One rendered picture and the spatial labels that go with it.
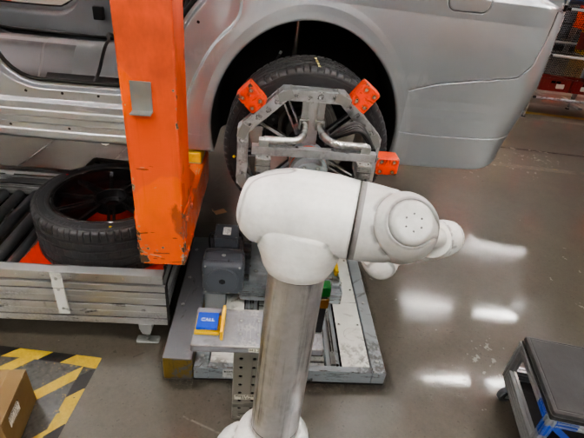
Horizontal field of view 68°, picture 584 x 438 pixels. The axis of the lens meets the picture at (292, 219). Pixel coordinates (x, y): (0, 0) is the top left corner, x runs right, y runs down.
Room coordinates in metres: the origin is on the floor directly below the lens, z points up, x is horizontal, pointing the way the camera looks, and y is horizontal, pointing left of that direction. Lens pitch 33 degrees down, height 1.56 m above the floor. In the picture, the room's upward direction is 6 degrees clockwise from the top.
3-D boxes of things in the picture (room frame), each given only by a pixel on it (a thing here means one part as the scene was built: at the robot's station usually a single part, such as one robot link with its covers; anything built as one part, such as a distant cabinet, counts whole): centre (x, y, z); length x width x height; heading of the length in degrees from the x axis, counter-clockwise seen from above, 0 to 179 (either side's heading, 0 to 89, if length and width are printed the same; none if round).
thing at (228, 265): (1.59, 0.28, 0.26); 0.42 x 0.18 x 0.35; 5
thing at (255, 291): (1.72, -0.01, 0.13); 0.50 x 0.36 x 0.10; 95
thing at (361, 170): (1.36, -0.22, 0.93); 0.09 x 0.05 x 0.05; 5
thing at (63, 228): (1.70, 0.85, 0.39); 0.66 x 0.66 x 0.24
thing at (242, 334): (1.03, 0.07, 0.44); 0.43 x 0.17 x 0.03; 95
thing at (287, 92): (1.55, -0.03, 0.85); 0.54 x 0.07 x 0.54; 95
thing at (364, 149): (1.44, -0.14, 1.03); 0.19 x 0.18 x 0.11; 5
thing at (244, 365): (1.02, 0.10, 0.21); 0.10 x 0.10 x 0.42; 5
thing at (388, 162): (1.59, -0.34, 0.85); 0.09 x 0.08 x 0.07; 95
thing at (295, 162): (1.48, -0.04, 0.85); 0.21 x 0.14 x 0.14; 5
